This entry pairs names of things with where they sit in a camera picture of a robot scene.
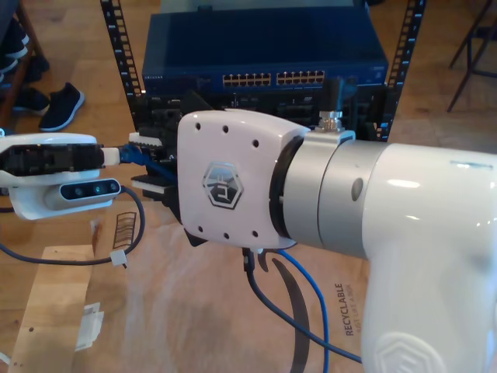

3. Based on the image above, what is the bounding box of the blue network cable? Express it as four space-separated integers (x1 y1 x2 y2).
118 142 331 373

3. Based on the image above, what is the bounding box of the black rack server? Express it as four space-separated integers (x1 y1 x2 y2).
145 91 389 135

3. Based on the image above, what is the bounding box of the dark metal chair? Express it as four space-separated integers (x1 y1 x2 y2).
446 0 497 113

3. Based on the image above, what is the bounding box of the black server rack frame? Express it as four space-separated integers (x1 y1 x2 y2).
99 0 427 156

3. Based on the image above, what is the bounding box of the dark sneaker white sole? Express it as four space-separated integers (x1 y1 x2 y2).
13 87 50 117
0 17 30 59
38 82 85 133

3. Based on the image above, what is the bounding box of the dark grey camera cable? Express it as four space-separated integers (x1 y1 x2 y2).
0 185 147 269

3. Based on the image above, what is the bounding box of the wooden shoe rack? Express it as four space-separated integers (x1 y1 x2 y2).
0 0 46 135

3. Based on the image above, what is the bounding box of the blue network switch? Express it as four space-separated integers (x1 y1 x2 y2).
141 8 389 94

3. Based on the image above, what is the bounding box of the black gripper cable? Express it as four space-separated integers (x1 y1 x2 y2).
318 76 357 133

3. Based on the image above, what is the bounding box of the grey flat panel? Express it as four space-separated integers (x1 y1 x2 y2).
160 0 368 16

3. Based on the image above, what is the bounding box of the brown paper mailer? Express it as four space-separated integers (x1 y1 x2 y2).
75 193 366 373

